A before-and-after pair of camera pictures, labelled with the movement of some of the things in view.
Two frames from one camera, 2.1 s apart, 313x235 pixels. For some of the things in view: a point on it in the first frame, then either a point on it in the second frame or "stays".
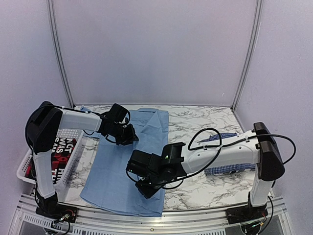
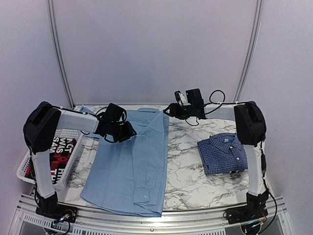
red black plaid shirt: x=61 y=152 stays
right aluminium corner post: x=252 y=44 stays
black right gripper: x=146 y=192 → x=174 y=111
